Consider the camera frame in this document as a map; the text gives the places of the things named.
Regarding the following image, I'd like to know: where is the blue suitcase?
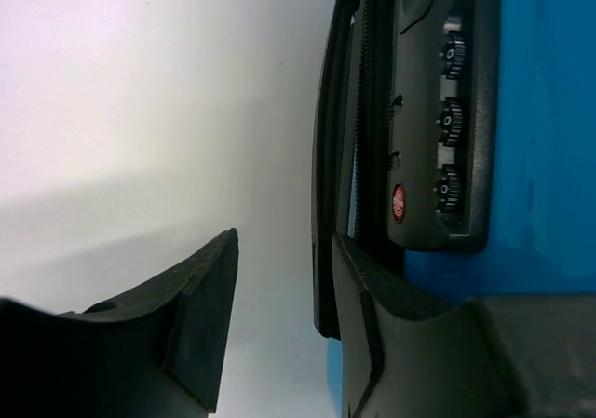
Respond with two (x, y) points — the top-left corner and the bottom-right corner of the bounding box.
(311, 0), (595, 417)

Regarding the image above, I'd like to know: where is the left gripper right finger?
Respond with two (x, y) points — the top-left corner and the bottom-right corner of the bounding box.
(332, 235), (526, 417)

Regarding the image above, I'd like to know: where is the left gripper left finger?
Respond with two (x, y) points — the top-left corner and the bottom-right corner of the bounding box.
(1, 229), (238, 417)

